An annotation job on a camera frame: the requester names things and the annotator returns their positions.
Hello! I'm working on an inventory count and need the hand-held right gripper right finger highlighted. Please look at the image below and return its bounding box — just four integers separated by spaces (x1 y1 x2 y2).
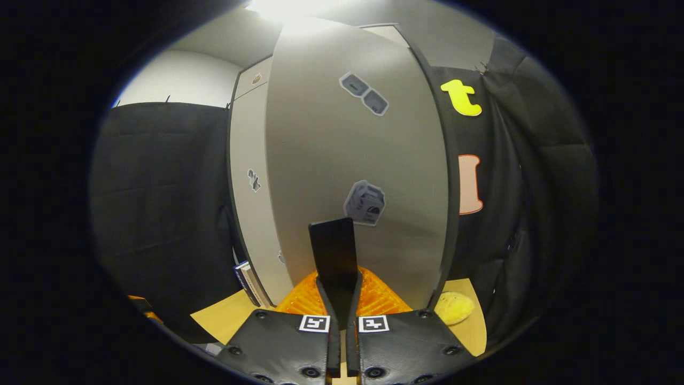
346 267 476 385

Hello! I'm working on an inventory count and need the black backdrop cloth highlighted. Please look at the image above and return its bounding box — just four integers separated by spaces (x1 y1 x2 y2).
90 35 599 348

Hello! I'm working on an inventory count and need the grey double-door shoe cabinet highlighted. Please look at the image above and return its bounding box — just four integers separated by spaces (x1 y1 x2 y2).
227 22 463 311

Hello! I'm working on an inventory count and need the black door handle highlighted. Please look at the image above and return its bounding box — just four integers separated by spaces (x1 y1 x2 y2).
308 217 359 316

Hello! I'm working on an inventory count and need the ceiling light panel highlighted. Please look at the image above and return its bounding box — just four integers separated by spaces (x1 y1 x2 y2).
246 0 343 22

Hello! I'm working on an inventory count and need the grey shoe cabinet door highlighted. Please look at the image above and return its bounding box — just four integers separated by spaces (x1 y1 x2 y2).
266 19 449 311
229 83 294 306

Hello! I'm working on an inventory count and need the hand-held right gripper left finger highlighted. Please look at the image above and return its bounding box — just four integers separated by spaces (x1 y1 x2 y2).
216 270 343 385

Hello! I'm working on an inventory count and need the yellow sponge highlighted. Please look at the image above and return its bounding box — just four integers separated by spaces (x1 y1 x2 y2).
434 291 476 326

